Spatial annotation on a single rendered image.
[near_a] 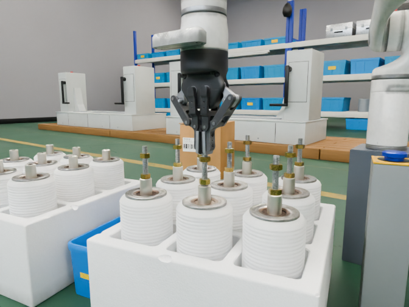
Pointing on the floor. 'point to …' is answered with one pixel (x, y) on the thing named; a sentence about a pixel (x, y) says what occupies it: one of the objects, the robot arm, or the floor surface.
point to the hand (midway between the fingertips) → (204, 142)
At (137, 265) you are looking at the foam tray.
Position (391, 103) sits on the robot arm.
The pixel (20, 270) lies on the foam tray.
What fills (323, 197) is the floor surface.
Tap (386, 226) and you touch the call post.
